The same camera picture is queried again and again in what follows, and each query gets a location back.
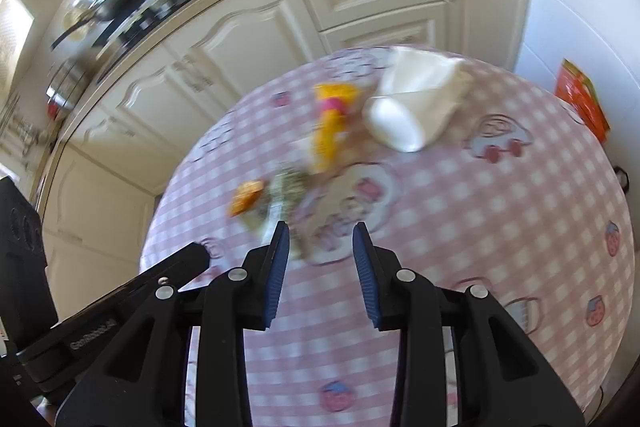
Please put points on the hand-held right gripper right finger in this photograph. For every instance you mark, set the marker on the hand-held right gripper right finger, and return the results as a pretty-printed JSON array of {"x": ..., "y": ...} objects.
[{"x": 367, "y": 279}]

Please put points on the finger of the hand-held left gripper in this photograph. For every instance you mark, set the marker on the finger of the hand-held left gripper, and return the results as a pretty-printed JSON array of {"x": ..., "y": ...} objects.
[{"x": 175, "y": 264}]

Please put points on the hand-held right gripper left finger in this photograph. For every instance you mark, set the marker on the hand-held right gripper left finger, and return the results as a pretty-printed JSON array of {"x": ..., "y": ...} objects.
[{"x": 277, "y": 272}]

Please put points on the orange snack piece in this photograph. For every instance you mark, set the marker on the orange snack piece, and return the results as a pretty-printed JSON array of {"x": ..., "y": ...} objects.
[{"x": 247, "y": 199}]

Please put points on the gold wrapper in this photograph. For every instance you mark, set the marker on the gold wrapper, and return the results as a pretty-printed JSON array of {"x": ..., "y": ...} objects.
[{"x": 290, "y": 187}]

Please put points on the yellow and pink toy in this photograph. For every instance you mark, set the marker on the yellow and pink toy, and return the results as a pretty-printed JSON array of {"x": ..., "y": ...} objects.
[{"x": 330, "y": 127}]

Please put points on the round table, purple checked cloth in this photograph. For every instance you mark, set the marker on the round table, purple checked cloth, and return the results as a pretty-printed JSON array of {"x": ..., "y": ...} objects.
[{"x": 475, "y": 217}]

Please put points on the steel steamer pot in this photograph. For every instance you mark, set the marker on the steel steamer pot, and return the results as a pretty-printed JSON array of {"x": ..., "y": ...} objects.
[{"x": 67, "y": 82}]

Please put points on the cream lattice door cabinet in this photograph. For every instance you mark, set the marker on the cream lattice door cabinet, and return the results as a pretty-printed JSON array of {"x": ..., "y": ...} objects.
[{"x": 12, "y": 37}]

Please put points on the cream base cabinets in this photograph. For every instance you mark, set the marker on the cream base cabinets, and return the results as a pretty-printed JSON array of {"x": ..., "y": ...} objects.
[{"x": 240, "y": 37}]

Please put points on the small cream drawer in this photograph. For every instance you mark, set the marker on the small cream drawer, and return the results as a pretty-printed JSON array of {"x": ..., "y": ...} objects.
[{"x": 375, "y": 38}]

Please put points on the red orange printed bag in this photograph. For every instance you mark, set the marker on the red orange printed bag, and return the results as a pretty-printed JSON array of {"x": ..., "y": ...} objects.
[{"x": 582, "y": 99}]

